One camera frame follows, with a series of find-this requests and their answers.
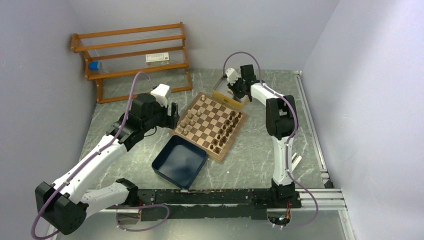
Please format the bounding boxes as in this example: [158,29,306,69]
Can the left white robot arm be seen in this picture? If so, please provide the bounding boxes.
[31,93,180,240]

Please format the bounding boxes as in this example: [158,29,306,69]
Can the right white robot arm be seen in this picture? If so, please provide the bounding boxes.
[222,64,302,209]

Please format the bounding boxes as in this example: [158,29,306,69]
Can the dark chess pieces group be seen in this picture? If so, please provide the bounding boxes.
[209,110,243,155]

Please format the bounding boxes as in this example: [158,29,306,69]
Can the wooden chess board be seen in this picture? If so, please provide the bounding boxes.
[169,92,249,162]

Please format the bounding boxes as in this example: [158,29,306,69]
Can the gold metal tin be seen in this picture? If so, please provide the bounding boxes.
[212,75,249,109]

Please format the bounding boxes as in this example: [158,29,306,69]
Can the blue square tray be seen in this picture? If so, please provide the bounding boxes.
[151,135,208,190]

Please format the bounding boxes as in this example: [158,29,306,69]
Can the white red box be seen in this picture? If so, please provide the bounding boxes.
[145,52,170,66]

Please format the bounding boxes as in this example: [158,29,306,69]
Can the wooden shelf rack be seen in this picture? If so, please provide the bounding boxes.
[70,22,193,104]

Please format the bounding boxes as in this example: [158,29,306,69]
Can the blue capped container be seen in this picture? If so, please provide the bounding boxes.
[88,61,101,71]

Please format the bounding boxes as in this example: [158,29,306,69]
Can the small white plastic part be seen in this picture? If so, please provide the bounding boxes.
[291,152,302,171]

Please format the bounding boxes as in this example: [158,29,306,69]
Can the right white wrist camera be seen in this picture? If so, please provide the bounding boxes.
[223,67,240,85]

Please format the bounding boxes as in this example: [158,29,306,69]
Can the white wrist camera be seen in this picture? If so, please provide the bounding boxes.
[223,67,240,85]
[150,83,172,108]

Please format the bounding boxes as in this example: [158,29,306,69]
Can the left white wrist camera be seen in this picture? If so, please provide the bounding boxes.
[150,83,172,108]

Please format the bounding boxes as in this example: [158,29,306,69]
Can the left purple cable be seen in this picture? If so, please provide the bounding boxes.
[30,71,170,240]

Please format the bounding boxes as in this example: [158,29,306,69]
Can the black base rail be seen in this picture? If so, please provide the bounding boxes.
[122,187,302,222]

